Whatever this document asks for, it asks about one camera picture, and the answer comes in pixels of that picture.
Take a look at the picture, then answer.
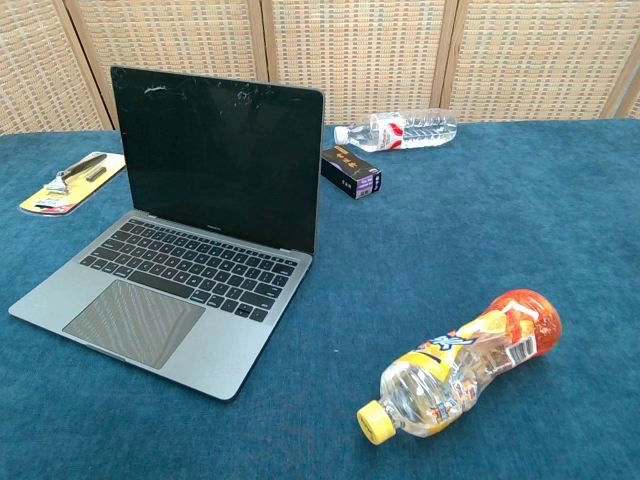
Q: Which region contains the orange yellow juice bottle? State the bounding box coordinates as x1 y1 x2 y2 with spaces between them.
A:
356 288 563 445

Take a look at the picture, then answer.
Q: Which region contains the grey laptop computer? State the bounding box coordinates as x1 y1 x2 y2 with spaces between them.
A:
8 66 325 402

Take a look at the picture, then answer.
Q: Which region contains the clear water bottle red label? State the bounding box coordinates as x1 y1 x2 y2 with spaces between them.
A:
333 108 458 154

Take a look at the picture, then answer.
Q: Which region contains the razor in yellow blister pack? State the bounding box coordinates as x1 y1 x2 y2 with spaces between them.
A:
18 152 127 217

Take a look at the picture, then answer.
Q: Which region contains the blue table cloth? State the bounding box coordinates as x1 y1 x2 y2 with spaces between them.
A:
0 118 640 480

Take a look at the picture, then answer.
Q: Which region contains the black purple cardboard box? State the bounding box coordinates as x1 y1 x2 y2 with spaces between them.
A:
320 145 383 200

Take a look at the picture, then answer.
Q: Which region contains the woven wooden folding screen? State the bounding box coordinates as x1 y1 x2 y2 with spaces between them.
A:
0 0 640 136

